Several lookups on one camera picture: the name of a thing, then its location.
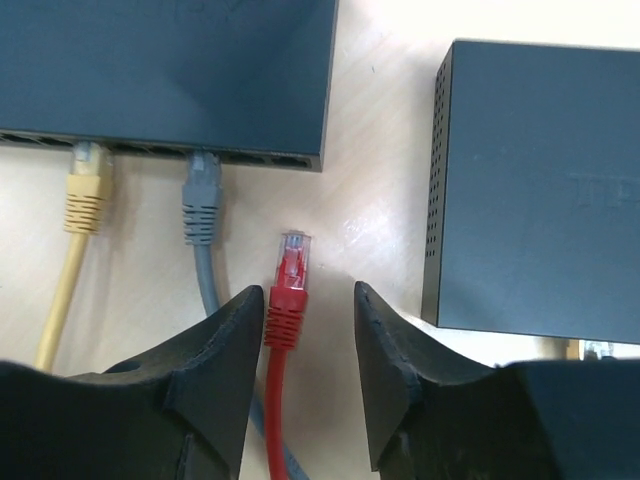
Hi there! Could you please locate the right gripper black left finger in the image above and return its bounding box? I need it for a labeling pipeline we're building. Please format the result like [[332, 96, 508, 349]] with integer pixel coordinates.
[[1, 286, 264, 479]]

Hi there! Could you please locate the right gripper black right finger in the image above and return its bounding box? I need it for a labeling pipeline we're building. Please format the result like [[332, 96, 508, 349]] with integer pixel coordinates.
[[354, 282, 639, 479]]

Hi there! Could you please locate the red ethernet cable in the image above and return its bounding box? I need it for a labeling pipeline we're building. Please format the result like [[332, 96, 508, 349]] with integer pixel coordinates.
[[263, 230, 316, 480]]

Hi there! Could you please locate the small black network switch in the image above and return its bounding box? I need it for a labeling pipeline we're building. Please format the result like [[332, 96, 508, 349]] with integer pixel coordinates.
[[421, 39, 639, 344]]

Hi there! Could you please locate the yellow ethernet cable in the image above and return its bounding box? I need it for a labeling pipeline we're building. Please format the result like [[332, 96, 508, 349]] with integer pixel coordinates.
[[33, 140, 114, 371]]

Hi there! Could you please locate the large black network switch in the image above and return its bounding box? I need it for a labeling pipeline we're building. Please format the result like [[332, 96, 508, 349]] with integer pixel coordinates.
[[1, 1, 338, 171]]

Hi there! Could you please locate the grey ethernet cable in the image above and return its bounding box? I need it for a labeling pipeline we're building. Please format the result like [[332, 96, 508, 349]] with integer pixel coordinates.
[[180, 150, 314, 480]]

